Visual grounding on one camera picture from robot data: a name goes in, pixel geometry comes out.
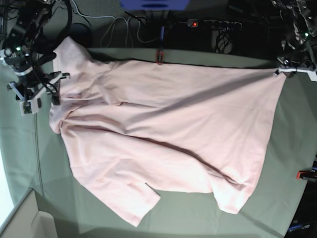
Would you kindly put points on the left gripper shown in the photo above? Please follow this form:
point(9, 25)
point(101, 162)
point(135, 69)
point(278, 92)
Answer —
point(289, 69)

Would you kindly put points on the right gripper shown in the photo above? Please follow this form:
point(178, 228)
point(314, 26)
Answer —
point(35, 84)

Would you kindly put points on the pink t-shirt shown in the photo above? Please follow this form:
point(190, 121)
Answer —
point(133, 128)

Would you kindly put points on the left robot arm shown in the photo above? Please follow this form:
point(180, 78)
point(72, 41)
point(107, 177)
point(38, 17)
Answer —
point(299, 46)

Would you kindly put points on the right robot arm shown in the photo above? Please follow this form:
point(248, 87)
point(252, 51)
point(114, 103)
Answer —
point(26, 49)

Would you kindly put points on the green table cloth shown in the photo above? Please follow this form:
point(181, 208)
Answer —
point(34, 156)

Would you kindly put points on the white power strip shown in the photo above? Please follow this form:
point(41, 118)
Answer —
point(215, 24)

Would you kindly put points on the red black table clamp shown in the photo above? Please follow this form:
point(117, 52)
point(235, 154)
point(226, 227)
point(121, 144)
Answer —
point(159, 56)

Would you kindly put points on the red black side clamp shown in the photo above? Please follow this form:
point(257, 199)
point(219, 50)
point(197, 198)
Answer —
point(308, 175)

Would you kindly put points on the blue box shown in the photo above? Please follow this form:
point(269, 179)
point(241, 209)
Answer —
point(154, 4)

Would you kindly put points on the cardboard box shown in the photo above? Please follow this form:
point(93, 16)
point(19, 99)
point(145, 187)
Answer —
point(27, 221)

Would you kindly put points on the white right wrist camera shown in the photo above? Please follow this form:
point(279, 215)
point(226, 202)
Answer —
point(30, 106)

